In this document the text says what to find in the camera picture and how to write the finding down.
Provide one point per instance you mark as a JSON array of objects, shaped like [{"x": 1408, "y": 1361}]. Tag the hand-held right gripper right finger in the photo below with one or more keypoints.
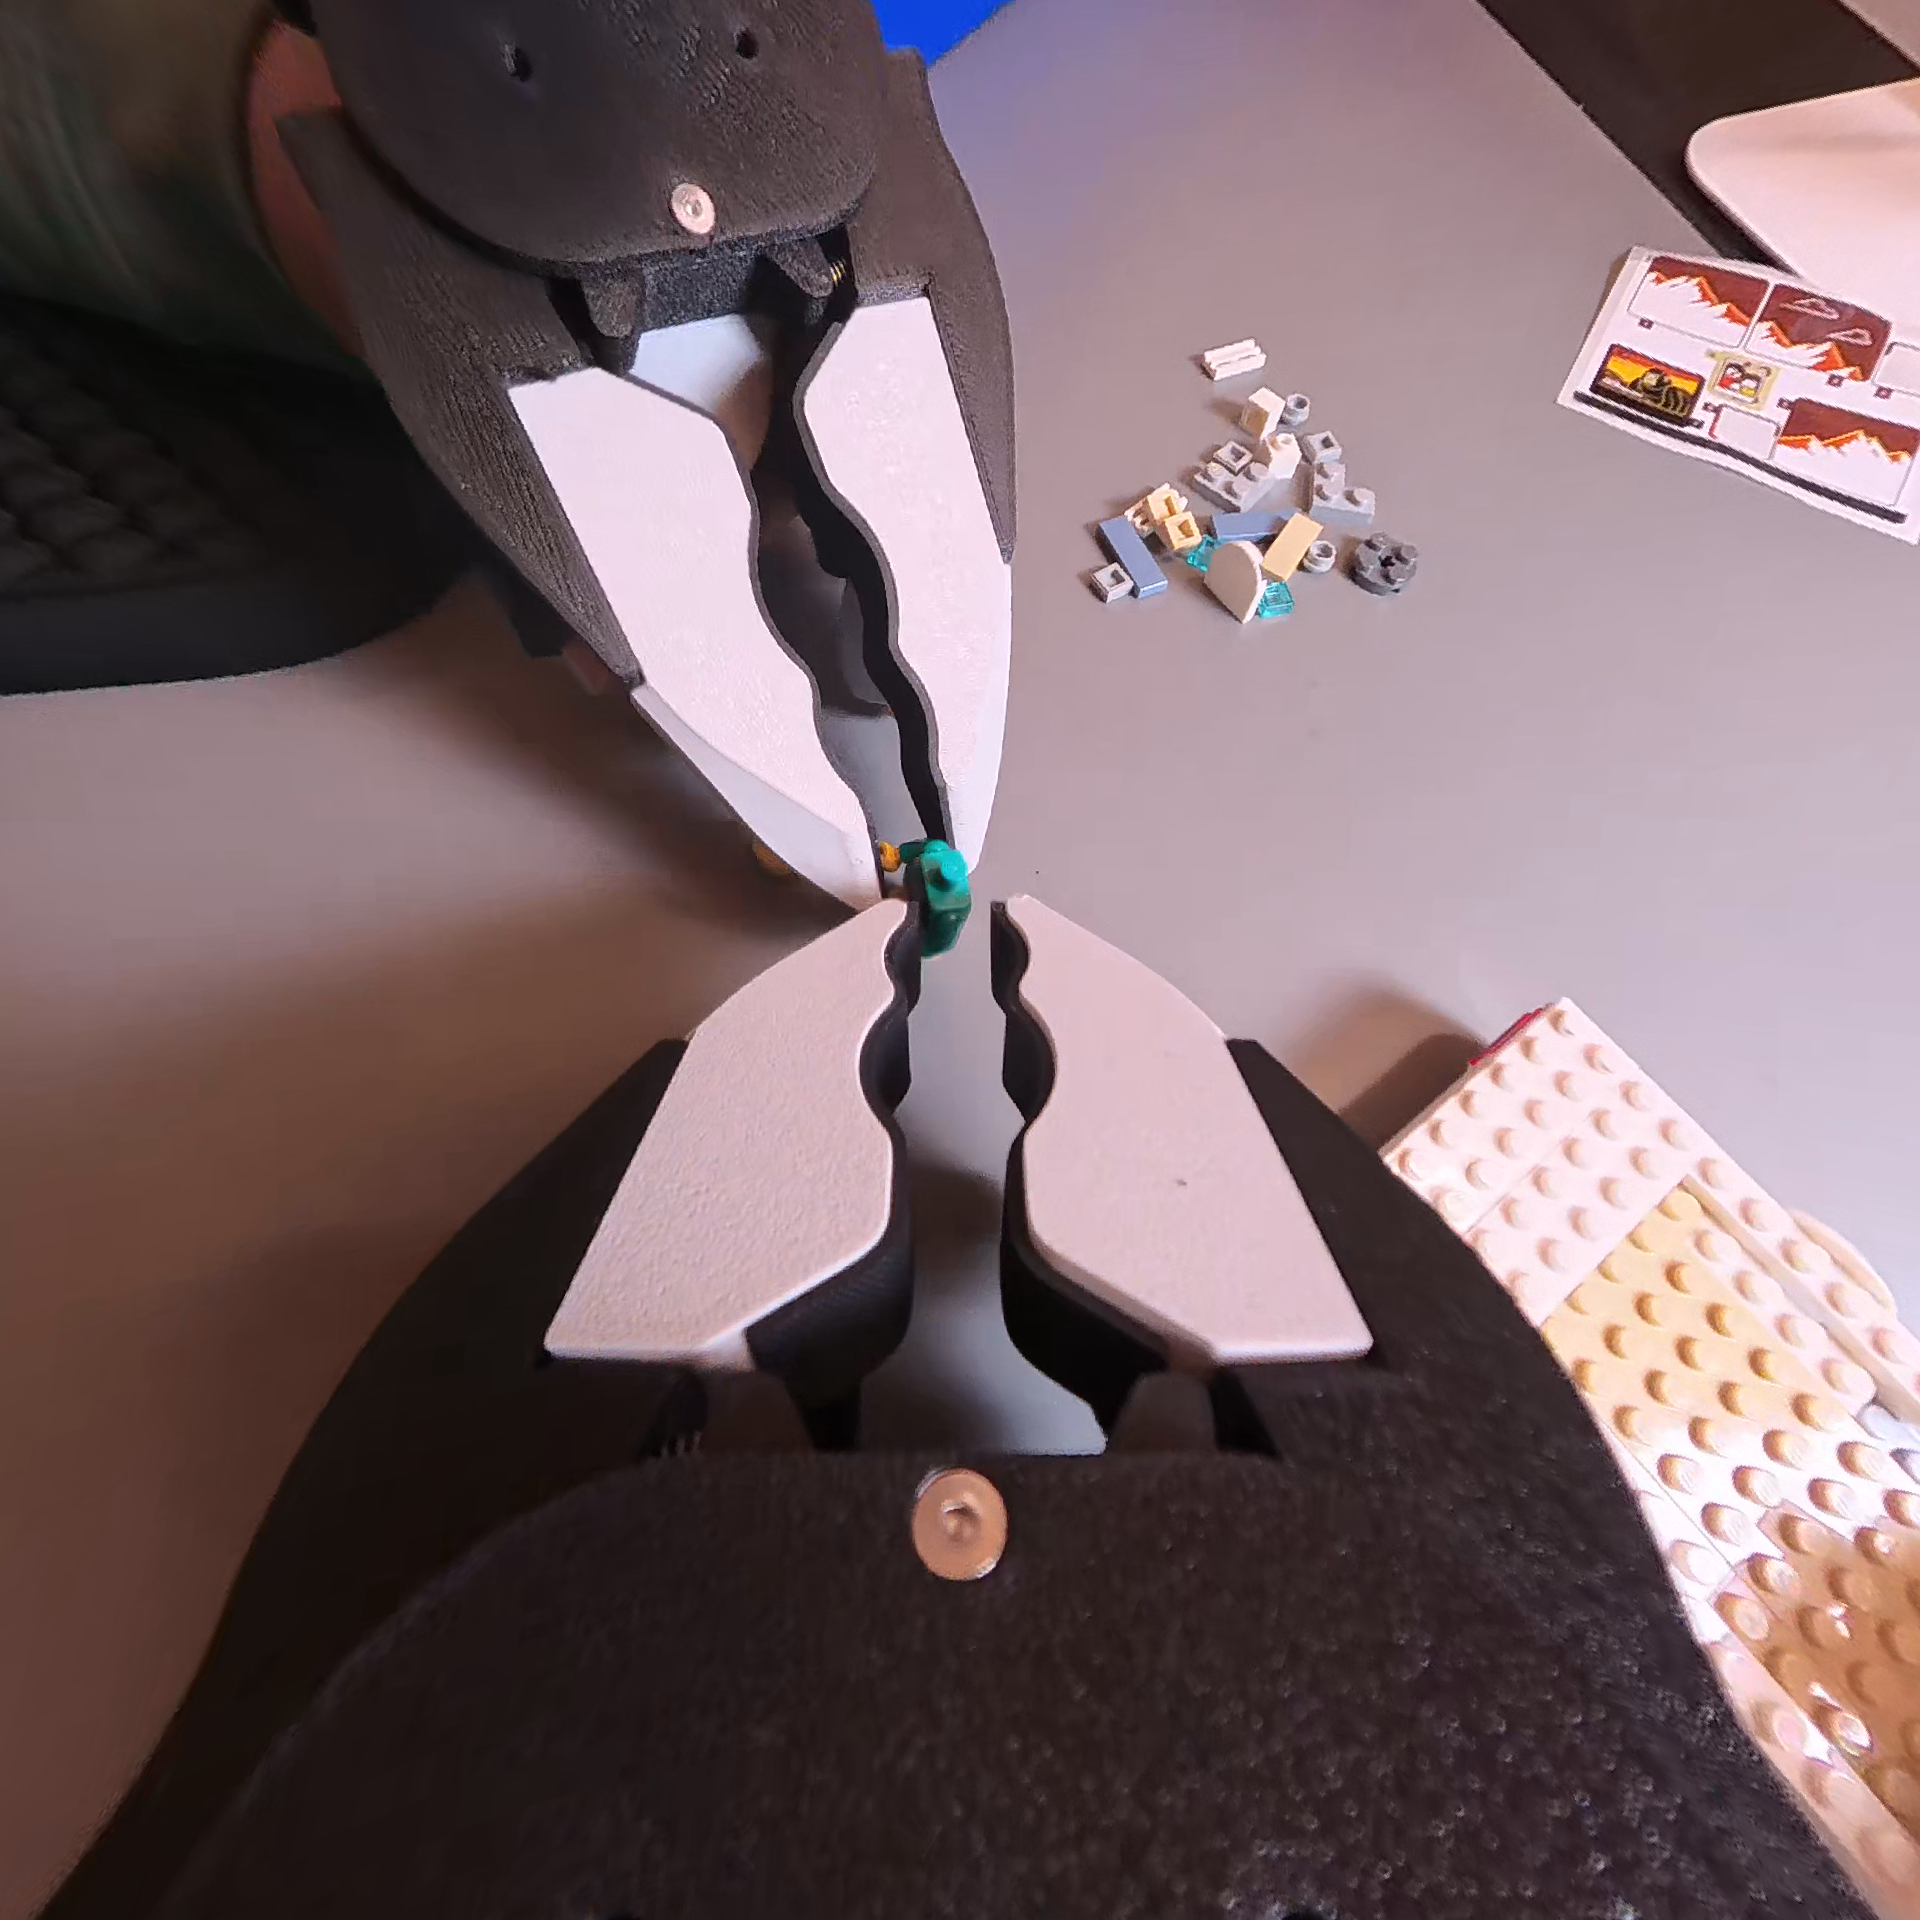
[{"x": 1202, "y": 1185}]

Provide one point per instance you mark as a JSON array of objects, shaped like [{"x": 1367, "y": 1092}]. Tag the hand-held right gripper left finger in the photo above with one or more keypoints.
[{"x": 720, "y": 1185}]

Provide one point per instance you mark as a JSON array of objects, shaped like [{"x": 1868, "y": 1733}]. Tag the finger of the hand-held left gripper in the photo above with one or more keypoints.
[
  {"x": 646, "y": 569},
  {"x": 931, "y": 493}
]

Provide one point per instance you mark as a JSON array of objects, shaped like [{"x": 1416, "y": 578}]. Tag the green minifigure torso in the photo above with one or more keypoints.
[{"x": 943, "y": 891}]

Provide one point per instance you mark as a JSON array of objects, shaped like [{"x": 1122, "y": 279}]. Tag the person's left forearm green sleeve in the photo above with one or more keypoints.
[{"x": 136, "y": 149}]

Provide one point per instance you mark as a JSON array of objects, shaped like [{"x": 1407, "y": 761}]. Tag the person's left hand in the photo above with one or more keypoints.
[{"x": 308, "y": 225}]

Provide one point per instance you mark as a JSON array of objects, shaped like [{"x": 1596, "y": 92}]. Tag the pile of small lego pieces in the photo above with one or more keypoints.
[{"x": 1244, "y": 578}]

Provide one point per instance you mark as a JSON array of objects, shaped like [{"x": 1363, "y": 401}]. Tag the black mesh cushion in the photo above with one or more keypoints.
[{"x": 182, "y": 511}]

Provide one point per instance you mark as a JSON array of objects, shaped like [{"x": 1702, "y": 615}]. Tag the white tan lego house model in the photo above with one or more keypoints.
[{"x": 1651, "y": 1320}]

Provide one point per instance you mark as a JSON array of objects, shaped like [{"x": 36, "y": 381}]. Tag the lego sticker sheet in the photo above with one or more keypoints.
[{"x": 1757, "y": 388}]

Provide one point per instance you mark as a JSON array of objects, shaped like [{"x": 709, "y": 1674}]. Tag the white book stand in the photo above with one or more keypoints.
[{"x": 1830, "y": 180}]

